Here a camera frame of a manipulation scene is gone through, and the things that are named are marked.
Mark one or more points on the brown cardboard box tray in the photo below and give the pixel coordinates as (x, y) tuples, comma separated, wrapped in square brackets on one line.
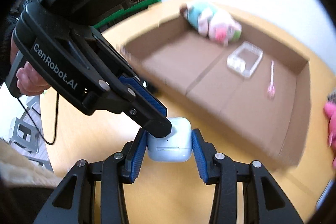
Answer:
[(194, 72)]

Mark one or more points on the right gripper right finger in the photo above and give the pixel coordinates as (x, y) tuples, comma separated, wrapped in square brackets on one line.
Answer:
[(263, 199)]

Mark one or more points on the white earbuds case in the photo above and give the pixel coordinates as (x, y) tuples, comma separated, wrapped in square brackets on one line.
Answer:
[(175, 147)]

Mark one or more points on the magenta plush toy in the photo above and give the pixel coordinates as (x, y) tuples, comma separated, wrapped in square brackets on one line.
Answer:
[(330, 112)]

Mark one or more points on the white clear phone case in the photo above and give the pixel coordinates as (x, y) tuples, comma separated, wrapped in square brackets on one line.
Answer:
[(245, 59)]

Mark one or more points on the green cloth covered bench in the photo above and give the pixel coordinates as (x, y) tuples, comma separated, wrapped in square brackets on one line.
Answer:
[(121, 14)]

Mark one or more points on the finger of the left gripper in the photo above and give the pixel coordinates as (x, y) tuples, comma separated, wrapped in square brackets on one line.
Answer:
[(146, 110)]

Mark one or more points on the pink transparent pen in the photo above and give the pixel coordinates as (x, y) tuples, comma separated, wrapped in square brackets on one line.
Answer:
[(271, 87)]

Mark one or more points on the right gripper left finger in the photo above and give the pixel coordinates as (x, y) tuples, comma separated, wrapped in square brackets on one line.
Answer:
[(73, 200)]

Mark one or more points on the pink pig plush toy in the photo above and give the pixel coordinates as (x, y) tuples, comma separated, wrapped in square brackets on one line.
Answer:
[(217, 25)]

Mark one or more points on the person left hand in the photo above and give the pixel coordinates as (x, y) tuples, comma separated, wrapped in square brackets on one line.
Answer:
[(30, 82)]

